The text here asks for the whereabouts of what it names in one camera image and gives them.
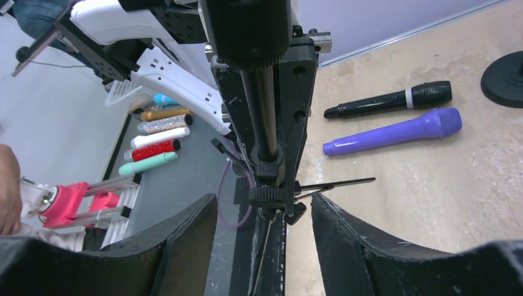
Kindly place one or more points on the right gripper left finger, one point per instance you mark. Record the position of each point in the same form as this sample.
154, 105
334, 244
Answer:
169, 258

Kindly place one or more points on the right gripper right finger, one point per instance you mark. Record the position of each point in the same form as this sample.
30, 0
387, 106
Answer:
357, 258

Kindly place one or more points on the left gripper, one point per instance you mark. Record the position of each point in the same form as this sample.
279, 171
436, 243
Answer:
259, 48

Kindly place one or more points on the black tripod stand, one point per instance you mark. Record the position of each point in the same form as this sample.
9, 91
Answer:
262, 98

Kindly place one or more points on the black wireless microphone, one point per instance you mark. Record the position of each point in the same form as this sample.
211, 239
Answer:
423, 96

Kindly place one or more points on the purple microphone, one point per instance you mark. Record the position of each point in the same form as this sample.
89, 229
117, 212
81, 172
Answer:
438, 123

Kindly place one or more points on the black round-base mic stand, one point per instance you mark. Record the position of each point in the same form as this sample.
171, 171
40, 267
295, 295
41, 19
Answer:
501, 82

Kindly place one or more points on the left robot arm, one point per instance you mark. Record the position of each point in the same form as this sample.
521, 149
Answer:
156, 44

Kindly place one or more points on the bystander hand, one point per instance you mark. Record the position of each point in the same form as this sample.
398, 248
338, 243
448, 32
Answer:
11, 203

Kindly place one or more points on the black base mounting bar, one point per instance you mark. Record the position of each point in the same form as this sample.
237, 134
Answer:
259, 261

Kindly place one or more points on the mint green roll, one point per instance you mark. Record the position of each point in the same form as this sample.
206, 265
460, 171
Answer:
133, 168

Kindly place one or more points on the glitter silver roll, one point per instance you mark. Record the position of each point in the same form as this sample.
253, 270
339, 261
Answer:
156, 126

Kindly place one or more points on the teal roll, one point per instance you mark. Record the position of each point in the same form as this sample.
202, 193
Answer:
163, 100

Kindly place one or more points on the white roll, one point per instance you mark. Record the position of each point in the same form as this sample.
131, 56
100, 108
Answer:
143, 141

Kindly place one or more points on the red glitter roll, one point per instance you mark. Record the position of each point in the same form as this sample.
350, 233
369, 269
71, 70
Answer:
152, 150

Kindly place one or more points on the brown roll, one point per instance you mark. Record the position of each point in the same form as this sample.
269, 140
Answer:
152, 115

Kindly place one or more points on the pink clamp tool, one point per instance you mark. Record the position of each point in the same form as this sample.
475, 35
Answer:
80, 204

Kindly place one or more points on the white mesh basket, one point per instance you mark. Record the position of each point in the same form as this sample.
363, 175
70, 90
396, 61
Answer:
129, 95

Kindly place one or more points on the person in background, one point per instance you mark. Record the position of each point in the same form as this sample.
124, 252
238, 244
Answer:
35, 17

